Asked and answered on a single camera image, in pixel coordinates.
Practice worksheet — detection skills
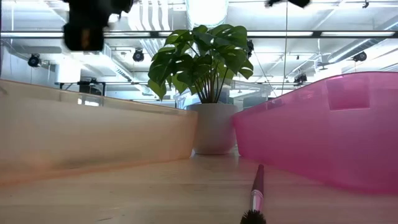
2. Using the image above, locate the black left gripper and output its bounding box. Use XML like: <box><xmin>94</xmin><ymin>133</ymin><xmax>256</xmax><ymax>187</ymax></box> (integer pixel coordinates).
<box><xmin>62</xmin><ymin>0</ymin><xmax>134</xmax><ymax>52</ymax></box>

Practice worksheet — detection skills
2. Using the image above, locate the black overhead beam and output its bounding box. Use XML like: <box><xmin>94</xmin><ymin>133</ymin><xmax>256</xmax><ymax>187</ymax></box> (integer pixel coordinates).
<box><xmin>0</xmin><ymin>30</ymin><xmax>398</xmax><ymax>40</ymax></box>

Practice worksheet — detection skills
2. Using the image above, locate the thin metal hanging rod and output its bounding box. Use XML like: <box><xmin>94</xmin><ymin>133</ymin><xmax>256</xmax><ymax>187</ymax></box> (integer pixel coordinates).
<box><xmin>281</xmin><ymin>0</ymin><xmax>289</xmax><ymax>96</ymax></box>

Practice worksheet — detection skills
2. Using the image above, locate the orange translucent plastic bin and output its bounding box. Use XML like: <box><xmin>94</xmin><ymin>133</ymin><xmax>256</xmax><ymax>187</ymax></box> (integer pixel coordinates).
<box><xmin>0</xmin><ymin>78</ymin><xmax>198</xmax><ymax>187</ymax></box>

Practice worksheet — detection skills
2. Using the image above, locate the green artificial monstera plant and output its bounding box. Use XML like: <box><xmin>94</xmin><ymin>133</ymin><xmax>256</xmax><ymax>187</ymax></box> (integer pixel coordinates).
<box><xmin>147</xmin><ymin>24</ymin><xmax>254</xmax><ymax>104</ymax></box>

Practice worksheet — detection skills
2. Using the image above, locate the pink translucent plastic bin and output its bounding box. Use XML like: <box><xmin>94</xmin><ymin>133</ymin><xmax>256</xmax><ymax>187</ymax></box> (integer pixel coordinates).
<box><xmin>231</xmin><ymin>71</ymin><xmax>398</xmax><ymax>195</ymax></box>

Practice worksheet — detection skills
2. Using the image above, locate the white plant pot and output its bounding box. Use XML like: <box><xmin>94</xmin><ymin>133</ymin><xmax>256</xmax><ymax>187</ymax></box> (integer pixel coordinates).
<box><xmin>186</xmin><ymin>103</ymin><xmax>239</xmax><ymax>156</ymax></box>

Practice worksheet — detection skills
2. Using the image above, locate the maroon-handled paint brush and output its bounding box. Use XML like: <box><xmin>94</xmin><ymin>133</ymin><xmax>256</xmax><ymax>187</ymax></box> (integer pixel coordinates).
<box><xmin>239</xmin><ymin>164</ymin><xmax>267</xmax><ymax>224</ymax></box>

